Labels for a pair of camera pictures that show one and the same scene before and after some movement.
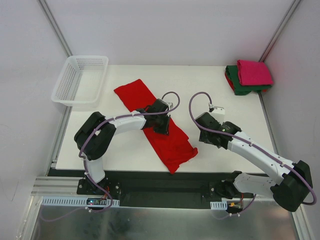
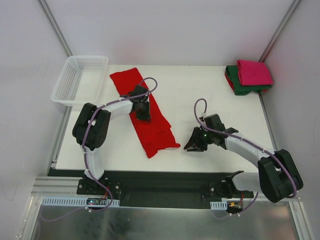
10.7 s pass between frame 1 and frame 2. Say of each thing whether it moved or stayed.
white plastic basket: stayed
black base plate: stayed
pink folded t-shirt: stayed
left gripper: moved
